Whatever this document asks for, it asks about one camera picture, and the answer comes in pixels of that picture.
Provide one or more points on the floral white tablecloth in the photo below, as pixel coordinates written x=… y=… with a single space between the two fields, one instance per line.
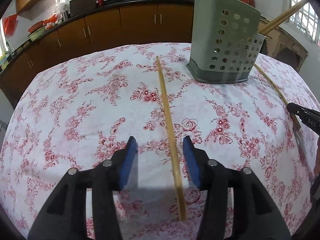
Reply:
x=78 y=113

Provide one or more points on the window with grille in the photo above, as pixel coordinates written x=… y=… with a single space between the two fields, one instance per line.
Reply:
x=306 y=21

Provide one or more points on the dark cutting board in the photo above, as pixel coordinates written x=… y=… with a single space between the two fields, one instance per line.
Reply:
x=80 y=6

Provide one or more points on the green perforated utensil holder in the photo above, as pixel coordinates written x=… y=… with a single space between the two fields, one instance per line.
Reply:
x=225 y=43

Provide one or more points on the person right hand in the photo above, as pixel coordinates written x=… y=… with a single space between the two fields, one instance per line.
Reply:
x=316 y=169

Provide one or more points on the brown lower kitchen cabinets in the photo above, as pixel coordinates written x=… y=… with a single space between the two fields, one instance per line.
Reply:
x=120 y=22

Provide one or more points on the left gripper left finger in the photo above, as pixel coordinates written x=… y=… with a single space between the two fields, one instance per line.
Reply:
x=63 y=215

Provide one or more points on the beige side table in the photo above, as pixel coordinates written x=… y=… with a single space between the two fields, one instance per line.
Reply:
x=284 y=47

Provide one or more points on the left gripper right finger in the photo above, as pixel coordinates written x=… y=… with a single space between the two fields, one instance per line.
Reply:
x=255 y=216

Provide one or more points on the red and green basins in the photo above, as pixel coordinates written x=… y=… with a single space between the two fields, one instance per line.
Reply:
x=36 y=30

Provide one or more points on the red plastic bag hanging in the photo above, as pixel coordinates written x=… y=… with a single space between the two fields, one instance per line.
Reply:
x=9 y=24

